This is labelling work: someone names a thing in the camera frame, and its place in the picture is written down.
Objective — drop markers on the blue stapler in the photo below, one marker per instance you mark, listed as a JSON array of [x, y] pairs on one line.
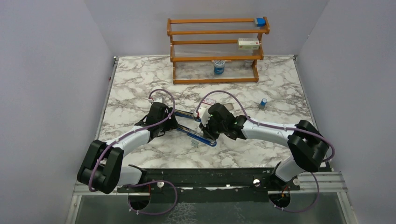
[[190, 132]]

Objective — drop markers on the orange wooden shelf rack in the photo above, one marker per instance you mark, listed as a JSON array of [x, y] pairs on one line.
[[196, 43]]

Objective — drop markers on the blue white cup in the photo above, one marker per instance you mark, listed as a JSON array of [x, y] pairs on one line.
[[219, 66]]

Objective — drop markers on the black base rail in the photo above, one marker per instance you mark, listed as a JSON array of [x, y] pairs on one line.
[[220, 185]]

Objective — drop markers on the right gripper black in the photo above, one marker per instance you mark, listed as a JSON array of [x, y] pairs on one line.
[[206, 130]]

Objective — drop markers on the white green carton box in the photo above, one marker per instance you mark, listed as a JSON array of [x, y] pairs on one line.
[[248, 44]]

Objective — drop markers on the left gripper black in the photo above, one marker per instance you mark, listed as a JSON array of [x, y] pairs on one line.
[[172, 124]]

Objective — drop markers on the small blue capped cylinder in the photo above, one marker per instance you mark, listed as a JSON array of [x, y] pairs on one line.
[[263, 103]]

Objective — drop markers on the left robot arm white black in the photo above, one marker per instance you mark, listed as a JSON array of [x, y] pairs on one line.
[[102, 169]]

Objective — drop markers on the blue box on top shelf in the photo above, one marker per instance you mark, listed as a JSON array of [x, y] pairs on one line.
[[260, 22]]

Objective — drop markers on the white small jar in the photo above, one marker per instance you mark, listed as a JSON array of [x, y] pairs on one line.
[[248, 63]]

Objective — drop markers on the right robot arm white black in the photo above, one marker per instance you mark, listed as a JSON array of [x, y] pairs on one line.
[[307, 146]]

